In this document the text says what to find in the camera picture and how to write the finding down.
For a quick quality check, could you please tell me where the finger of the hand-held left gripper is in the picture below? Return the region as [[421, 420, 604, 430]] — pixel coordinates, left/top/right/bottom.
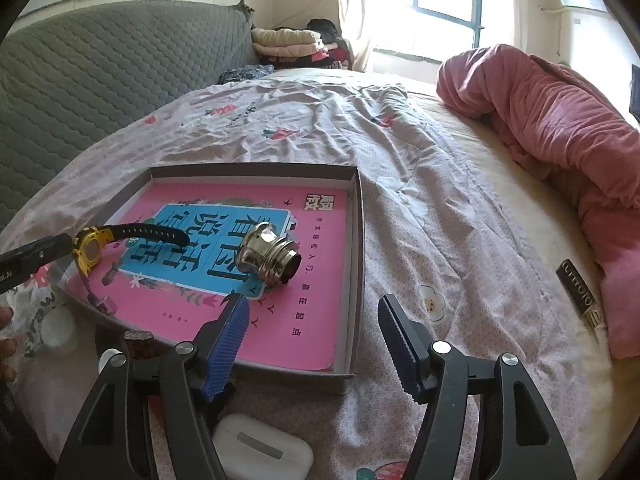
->
[[0, 233, 77, 292]]

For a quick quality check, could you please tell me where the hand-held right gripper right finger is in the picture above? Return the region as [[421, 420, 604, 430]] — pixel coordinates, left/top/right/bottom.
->
[[377, 294, 579, 480]]

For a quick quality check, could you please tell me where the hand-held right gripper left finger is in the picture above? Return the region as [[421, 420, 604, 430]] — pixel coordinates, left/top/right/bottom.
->
[[52, 292, 251, 480]]

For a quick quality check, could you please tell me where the yellow black wrist watch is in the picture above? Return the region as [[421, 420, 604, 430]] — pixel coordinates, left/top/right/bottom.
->
[[70, 222, 186, 317]]

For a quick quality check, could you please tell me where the white ribbed bottle cap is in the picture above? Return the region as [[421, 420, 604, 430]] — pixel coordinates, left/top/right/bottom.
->
[[40, 305, 79, 356]]

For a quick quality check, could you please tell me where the red black small packet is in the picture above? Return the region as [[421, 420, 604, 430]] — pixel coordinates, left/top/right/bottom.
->
[[125, 330, 154, 361]]

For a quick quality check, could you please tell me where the grey cardboard box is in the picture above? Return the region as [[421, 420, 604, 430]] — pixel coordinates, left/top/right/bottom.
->
[[52, 164, 365, 380]]

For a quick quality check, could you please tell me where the white earbuds case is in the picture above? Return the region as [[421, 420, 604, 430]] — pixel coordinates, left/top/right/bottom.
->
[[212, 412, 315, 480]]

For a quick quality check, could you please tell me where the person's left hand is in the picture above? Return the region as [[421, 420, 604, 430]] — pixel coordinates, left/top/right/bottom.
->
[[0, 306, 22, 382]]

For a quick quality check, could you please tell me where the pink blue book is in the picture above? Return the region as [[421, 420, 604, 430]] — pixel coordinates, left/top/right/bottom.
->
[[65, 180, 349, 374]]

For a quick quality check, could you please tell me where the printed plastic bag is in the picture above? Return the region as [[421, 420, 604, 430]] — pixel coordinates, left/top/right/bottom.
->
[[7, 265, 76, 361]]

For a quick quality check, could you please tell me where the brass threaded fitting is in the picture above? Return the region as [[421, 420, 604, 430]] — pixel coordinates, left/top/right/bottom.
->
[[236, 222, 304, 289]]

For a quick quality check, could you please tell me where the floral pink bed sheet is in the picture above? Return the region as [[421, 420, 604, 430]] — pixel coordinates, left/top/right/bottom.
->
[[0, 71, 593, 480]]

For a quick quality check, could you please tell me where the black mattress label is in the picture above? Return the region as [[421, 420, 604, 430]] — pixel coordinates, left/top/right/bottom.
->
[[556, 258, 606, 332]]

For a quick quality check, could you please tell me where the grey quilted headboard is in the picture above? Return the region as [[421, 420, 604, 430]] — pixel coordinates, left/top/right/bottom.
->
[[0, 1, 261, 233]]

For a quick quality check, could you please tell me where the dark patterned cloth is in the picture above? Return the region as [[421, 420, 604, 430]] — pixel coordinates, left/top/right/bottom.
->
[[219, 63, 275, 84]]

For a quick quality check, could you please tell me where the pink quilt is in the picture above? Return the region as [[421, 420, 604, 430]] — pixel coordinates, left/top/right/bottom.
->
[[436, 44, 640, 361]]

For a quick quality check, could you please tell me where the beige folded blanket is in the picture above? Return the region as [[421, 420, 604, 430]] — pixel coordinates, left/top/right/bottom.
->
[[251, 27, 322, 60]]

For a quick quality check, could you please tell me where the black garment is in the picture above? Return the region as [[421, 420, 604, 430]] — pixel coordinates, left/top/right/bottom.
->
[[306, 19, 342, 42]]

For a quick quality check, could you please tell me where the cream curtain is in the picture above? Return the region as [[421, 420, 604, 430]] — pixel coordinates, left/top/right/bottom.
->
[[336, 0, 417, 73]]

